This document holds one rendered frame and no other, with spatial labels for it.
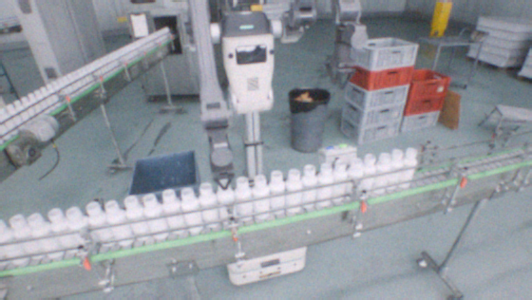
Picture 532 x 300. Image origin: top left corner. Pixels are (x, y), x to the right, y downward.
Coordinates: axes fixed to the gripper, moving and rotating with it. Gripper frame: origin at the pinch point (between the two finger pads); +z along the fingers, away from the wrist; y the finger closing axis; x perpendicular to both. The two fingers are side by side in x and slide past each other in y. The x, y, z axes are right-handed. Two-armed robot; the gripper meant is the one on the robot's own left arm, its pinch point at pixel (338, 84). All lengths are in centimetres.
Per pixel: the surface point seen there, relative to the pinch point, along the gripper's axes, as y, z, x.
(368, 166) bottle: -16.6, 26.2, -7.1
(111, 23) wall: 1182, 95, 361
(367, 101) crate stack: 157, 84, -123
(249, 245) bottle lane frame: -21, 49, 39
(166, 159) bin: 43, 48, 71
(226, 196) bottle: -18, 27, 45
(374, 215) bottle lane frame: -21, 48, -12
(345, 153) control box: -2.7, 28.8, -5.4
